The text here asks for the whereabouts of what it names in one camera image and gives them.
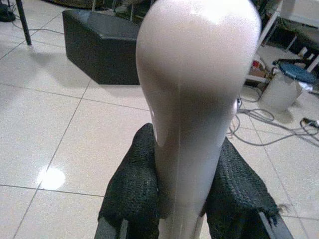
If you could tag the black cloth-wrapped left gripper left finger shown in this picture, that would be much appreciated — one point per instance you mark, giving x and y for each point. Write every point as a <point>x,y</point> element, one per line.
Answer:
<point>132,184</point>

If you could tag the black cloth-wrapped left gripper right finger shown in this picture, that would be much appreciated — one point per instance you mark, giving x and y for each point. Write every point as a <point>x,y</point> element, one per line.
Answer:
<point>239,189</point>

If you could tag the white bucket with blue lid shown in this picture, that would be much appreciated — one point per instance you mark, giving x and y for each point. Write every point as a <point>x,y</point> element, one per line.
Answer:
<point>286,82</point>

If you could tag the small cardboard box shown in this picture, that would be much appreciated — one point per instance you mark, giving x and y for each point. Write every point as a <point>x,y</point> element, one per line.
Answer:
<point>259,71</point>

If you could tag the black angular box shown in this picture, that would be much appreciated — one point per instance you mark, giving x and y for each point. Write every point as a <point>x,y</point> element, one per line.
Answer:
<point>102,46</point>

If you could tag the black metal table leg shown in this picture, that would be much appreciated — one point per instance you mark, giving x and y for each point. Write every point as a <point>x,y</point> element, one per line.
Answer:
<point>24,21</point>

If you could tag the black round fan base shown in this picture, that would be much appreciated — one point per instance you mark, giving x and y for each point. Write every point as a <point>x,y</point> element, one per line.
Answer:
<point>7,11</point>

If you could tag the white shelf frame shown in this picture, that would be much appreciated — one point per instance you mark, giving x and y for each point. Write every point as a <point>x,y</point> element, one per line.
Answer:
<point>286,32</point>

